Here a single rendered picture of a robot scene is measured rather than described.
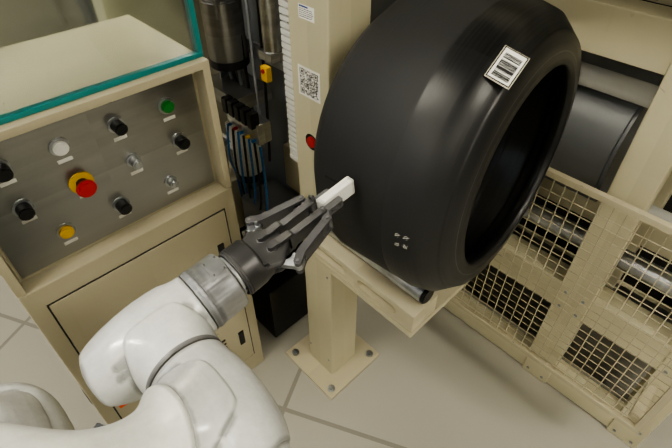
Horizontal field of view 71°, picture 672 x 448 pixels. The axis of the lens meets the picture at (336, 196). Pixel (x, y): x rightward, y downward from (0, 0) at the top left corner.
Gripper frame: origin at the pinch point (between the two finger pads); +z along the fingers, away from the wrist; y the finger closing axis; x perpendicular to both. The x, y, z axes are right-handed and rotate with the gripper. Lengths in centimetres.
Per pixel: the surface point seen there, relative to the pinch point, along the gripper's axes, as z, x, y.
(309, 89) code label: 23.5, 6.6, 34.1
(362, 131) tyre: 8.5, -6.8, 1.7
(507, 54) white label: 25.6, -16.7, -11.5
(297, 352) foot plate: 3, 124, 44
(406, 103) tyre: 13.3, -11.6, -3.2
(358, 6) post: 34.7, -10.2, 27.6
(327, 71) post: 24.6, 0.3, 28.1
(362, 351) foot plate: 22, 127, 26
